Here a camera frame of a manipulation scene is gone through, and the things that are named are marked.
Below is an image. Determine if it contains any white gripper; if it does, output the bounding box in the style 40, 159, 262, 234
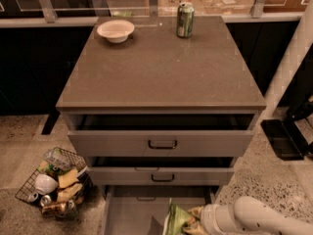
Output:
182, 205, 225, 235

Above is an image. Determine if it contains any green jalapeno chip bag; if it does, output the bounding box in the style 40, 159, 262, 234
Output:
162, 204, 201, 235

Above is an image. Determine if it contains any bottom grey drawer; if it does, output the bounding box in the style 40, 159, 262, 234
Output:
100, 186, 218, 235

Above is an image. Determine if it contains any grey drawer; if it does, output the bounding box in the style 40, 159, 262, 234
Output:
68, 114, 254, 158
88, 157, 234, 186
100, 186, 218, 235

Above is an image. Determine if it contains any middle grey drawer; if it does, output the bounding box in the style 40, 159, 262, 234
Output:
88, 157, 234, 186

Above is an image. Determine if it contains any grey drawer cabinet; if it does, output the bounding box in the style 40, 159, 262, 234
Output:
55, 15, 267, 235

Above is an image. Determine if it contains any top grey drawer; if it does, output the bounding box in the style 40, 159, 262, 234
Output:
68, 114, 254, 158

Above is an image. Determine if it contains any brown chip bag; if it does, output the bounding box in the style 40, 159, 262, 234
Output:
41, 203, 67, 217

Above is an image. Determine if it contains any white bowl on counter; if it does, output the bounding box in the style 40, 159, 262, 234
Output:
97, 20, 135, 43

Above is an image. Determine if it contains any yellow sponge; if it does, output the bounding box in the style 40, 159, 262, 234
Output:
58, 168, 78, 189

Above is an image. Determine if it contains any clear plastic bottle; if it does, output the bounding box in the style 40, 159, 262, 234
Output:
43, 148, 71, 171

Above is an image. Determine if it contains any silver can in basket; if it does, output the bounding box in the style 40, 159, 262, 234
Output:
39, 195, 52, 207

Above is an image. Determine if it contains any white bowl in basket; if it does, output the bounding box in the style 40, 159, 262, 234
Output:
34, 174, 59, 195

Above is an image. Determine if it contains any green soda can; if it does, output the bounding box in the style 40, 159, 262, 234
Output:
176, 2, 195, 38

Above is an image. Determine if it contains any black wire basket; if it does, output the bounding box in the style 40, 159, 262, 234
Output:
15, 147, 93, 219

